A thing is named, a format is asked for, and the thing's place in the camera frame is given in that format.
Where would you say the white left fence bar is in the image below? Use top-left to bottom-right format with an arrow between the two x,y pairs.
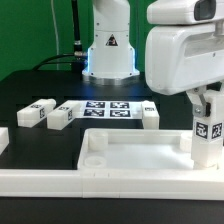
0,127 -> 9,155

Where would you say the white desk top tray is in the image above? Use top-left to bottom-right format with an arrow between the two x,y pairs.
77,128 -> 224,172

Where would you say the white front fence bar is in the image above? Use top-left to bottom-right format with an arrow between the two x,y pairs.
0,169 -> 224,200

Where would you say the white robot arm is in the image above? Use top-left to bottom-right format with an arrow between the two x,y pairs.
83,0 -> 224,117

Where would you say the black cable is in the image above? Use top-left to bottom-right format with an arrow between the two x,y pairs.
32,0 -> 84,72

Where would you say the white fence bar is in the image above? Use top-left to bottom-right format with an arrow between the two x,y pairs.
0,169 -> 224,200
0,127 -> 9,155

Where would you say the fiducial marker sheet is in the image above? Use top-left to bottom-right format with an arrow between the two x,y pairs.
75,100 -> 142,119

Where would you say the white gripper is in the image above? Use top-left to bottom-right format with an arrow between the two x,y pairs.
145,0 -> 224,118

